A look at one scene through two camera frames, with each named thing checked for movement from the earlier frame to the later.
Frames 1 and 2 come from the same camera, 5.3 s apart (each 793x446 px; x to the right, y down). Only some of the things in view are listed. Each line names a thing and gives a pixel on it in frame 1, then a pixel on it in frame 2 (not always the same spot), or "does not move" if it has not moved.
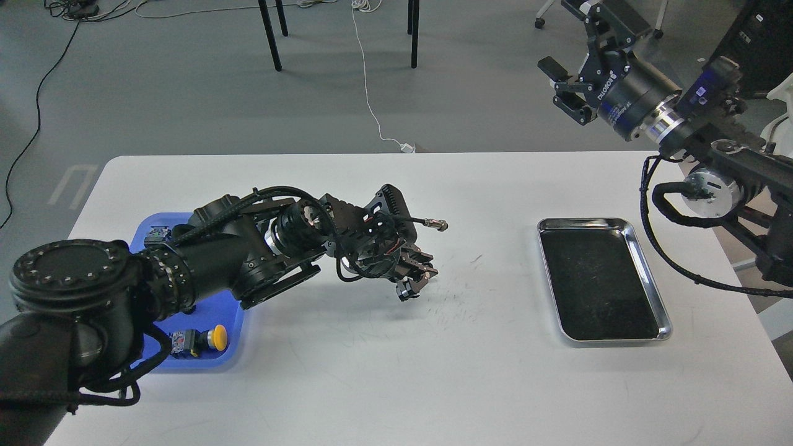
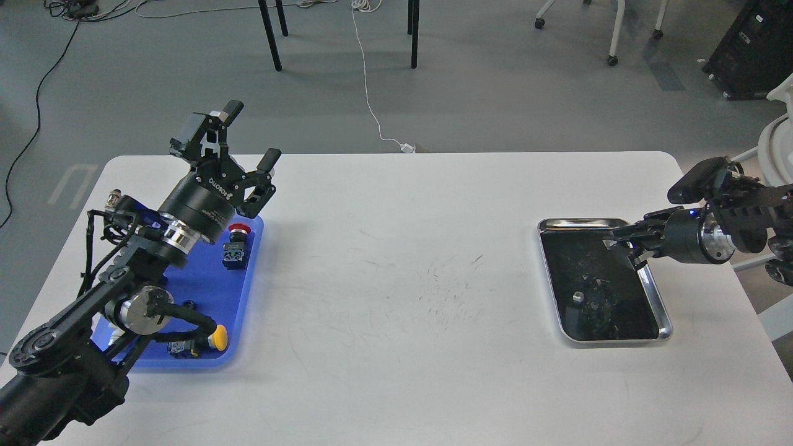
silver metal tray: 600,288 does not move
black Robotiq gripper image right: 626,91 → 673,233
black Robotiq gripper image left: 391,258 → 207,197
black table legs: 413,21 does not move
